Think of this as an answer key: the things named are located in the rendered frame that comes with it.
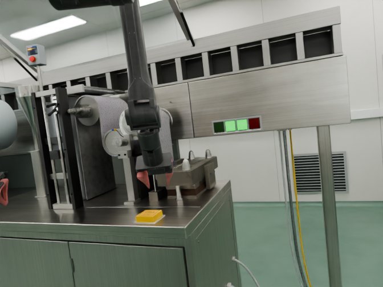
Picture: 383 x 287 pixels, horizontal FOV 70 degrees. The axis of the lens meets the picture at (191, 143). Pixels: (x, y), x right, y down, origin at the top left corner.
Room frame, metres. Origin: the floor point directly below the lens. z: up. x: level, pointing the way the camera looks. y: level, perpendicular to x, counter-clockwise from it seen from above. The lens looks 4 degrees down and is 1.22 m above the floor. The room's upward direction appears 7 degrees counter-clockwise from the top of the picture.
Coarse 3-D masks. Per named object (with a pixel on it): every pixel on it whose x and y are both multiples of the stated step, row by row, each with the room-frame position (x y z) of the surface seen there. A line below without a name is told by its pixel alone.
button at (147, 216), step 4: (144, 212) 0.96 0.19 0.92; (148, 212) 0.96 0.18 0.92; (152, 212) 0.95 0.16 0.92; (156, 212) 0.95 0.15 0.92; (160, 212) 0.96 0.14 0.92; (136, 216) 0.93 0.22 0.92; (140, 216) 0.93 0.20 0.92; (144, 216) 0.92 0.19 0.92; (148, 216) 0.92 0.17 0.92; (152, 216) 0.91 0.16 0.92; (156, 216) 0.93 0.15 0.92; (160, 216) 0.96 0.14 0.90; (136, 220) 0.93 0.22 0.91; (140, 220) 0.93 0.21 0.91; (144, 220) 0.92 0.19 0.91; (148, 220) 0.92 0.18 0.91; (152, 220) 0.91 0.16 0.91
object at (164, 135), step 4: (160, 132) 1.32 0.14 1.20; (164, 132) 1.36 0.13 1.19; (168, 132) 1.40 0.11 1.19; (160, 136) 1.32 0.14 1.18; (164, 136) 1.36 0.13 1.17; (168, 136) 1.40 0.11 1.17; (160, 140) 1.31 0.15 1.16; (164, 140) 1.35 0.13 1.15; (168, 140) 1.39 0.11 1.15; (164, 144) 1.35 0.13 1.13; (168, 144) 1.39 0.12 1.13; (164, 148) 1.34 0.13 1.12; (168, 148) 1.38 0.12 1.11; (164, 152) 1.34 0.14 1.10; (168, 152) 1.38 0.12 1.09; (172, 152) 1.42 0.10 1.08; (172, 156) 1.42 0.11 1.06
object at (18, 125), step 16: (0, 96) 1.68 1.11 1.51; (0, 112) 1.67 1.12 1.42; (16, 112) 1.76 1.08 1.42; (0, 128) 1.65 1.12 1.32; (16, 128) 1.75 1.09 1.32; (0, 144) 1.64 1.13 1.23; (16, 144) 1.73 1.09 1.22; (32, 144) 1.84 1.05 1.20; (0, 160) 1.63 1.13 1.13; (16, 160) 1.72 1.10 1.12; (16, 176) 1.70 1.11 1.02; (32, 176) 1.81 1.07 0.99; (16, 192) 1.68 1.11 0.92
